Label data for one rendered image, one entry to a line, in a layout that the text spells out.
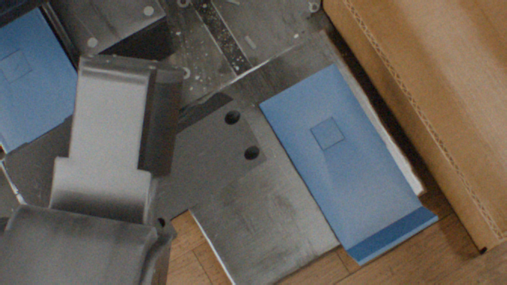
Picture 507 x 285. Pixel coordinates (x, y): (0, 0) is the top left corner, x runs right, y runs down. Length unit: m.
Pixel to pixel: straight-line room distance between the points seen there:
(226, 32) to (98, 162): 0.37
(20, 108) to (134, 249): 0.32
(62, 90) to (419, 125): 0.27
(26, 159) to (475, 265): 0.38
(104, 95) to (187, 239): 0.33
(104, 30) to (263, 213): 0.19
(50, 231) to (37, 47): 0.32
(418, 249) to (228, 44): 0.23
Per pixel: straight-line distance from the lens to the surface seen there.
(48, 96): 0.77
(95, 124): 0.51
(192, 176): 0.60
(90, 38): 0.79
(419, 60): 0.86
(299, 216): 0.80
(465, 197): 0.78
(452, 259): 0.83
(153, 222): 0.55
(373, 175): 0.81
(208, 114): 0.60
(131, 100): 0.51
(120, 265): 0.46
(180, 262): 0.82
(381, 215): 0.80
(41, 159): 0.64
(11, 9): 0.66
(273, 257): 0.80
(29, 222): 0.48
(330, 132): 0.81
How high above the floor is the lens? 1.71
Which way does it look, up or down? 75 degrees down
